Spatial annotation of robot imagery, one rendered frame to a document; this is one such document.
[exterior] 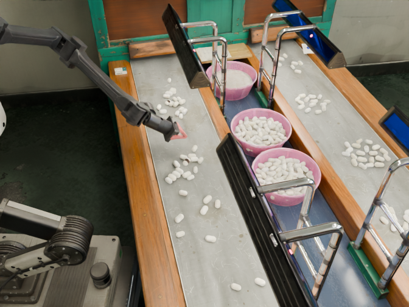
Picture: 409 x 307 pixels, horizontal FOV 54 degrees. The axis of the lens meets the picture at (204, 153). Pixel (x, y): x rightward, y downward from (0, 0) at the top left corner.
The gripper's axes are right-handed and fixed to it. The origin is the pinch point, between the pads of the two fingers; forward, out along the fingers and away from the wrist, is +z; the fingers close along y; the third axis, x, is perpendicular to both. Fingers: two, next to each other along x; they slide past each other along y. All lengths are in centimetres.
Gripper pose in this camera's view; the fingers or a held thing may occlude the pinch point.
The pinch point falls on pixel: (185, 136)
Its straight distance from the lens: 167.9
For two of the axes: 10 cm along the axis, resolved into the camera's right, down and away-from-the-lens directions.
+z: 7.4, 3.4, 5.8
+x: -6.2, 6.7, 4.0
